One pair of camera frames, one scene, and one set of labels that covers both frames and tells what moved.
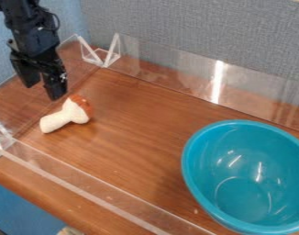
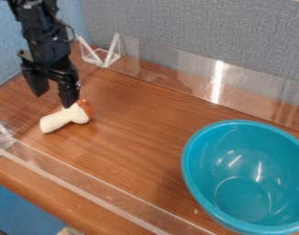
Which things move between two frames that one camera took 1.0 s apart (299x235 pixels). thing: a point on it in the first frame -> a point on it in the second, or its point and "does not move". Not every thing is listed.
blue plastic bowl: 246,170 does not move
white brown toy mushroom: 75,111 does not move
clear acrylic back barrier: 267,94 does not move
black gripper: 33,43 -> 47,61
